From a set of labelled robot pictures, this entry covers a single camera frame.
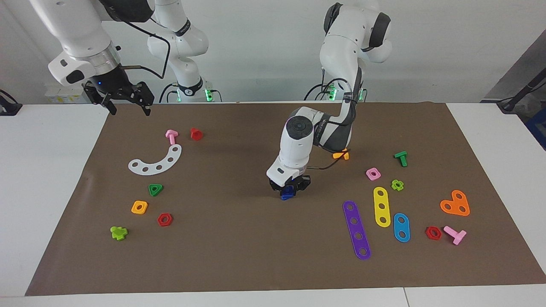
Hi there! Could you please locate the white labelled box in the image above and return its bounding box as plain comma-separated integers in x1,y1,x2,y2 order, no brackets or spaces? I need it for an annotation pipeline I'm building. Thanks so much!
46,83,92,104

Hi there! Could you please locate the white curved five-hole strip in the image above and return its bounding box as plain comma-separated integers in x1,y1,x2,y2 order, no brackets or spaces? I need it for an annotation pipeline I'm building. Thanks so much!
128,144,183,176

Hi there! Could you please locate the brown paper table mat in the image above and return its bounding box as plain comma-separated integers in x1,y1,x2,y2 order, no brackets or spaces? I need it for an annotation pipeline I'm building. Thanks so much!
25,101,546,297

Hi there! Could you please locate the purple four-hole plastic strip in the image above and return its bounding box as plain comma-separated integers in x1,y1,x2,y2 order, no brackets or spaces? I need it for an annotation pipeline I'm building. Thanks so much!
343,200,372,261

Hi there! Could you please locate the yellow three-hole plastic strip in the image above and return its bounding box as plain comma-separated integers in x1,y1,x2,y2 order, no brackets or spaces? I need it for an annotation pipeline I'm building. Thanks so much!
373,187,391,228

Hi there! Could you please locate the black table clamp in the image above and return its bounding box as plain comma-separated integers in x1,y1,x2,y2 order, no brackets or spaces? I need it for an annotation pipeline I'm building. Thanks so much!
0,90,23,116

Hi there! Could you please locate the blue two-hole plastic strip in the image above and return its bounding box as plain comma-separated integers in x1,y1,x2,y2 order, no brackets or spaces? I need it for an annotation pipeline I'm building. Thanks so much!
393,213,411,243

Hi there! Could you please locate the orange angled three-hole plate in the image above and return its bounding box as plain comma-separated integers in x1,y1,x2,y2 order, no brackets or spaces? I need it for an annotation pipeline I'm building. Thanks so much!
440,190,470,217

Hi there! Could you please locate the black stand pole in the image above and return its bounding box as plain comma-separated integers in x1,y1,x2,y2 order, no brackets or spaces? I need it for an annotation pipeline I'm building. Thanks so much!
497,64,546,113

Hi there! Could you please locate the blue box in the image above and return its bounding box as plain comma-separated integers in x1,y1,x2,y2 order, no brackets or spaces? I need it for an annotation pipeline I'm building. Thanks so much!
526,109,546,150

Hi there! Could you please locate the grey partition board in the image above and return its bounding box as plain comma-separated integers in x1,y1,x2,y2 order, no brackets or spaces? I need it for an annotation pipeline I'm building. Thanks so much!
482,30,546,103

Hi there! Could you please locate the black arm base cable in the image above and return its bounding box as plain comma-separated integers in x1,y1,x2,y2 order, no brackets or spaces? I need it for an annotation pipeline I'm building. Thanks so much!
159,82,177,103
304,81,337,102

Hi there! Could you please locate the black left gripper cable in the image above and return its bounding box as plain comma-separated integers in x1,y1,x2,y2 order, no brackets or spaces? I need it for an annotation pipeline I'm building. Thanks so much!
304,77,364,171

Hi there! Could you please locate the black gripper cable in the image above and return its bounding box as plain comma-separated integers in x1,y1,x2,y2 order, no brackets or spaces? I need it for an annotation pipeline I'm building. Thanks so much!
304,77,364,171
112,19,171,80

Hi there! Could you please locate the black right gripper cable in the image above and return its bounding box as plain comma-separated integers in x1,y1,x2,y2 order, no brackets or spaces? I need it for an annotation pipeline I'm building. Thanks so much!
112,19,171,80

